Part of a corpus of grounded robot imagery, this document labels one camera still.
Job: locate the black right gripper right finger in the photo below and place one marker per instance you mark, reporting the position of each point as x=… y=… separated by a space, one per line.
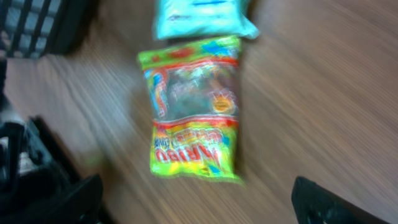
x=315 y=205

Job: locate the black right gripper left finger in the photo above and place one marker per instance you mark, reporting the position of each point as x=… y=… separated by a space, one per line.
x=79 y=203

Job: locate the Haribo gummy bag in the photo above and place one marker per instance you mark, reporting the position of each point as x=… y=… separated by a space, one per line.
x=193 y=91

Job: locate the teal tissue pack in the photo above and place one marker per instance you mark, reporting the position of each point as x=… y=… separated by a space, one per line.
x=191 y=18

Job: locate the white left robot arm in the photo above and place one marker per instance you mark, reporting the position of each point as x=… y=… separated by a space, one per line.
x=33 y=187

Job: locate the grey plastic shopping basket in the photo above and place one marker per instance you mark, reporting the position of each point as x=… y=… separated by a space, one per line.
x=34 y=28

